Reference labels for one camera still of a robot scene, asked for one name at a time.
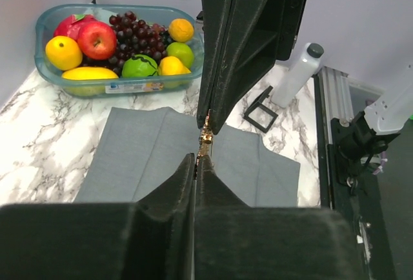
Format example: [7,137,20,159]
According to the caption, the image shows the white bottle grey cap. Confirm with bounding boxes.
[270,43,324,108]

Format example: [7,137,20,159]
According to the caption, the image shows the orange at tub front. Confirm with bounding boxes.
[168,19,194,43]

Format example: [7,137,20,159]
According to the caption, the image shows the dark purple grapes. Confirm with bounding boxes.
[81,10,174,76]

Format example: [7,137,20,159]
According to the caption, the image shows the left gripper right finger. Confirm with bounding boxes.
[194,156,364,279]

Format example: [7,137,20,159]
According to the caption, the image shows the yellow pear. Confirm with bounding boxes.
[158,56,191,76]

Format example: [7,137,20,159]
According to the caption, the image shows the grey button shirt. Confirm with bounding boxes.
[74,106,301,208]

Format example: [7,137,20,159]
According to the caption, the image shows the red apple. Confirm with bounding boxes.
[77,21,117,60]

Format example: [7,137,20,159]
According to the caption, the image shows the orange at tub back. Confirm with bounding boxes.
[45,35,83,71]

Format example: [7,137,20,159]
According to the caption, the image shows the clear teal fruit tub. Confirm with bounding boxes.
[35,5,204,97]

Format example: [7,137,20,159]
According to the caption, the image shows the orange at tub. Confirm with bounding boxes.
[45,35,83,71]
[168,19,194,43]

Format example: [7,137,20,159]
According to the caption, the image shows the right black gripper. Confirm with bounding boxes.
[196,0,306,128]

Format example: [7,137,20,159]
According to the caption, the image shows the yellow mango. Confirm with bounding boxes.
[61,66,119,81]

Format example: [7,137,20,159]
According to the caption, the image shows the aluminium rail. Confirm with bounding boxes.
[319,67,354,144]

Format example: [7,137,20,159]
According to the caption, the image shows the right black square frame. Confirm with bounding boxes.
[243,86,278,134]

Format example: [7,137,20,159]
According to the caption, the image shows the pink dragon fruit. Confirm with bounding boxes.
[54,14,97,41]

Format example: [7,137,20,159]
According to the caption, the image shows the green striped melon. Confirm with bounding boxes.
[122,54,158,78]

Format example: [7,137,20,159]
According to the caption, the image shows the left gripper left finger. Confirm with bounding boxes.
[1,154,196,279]

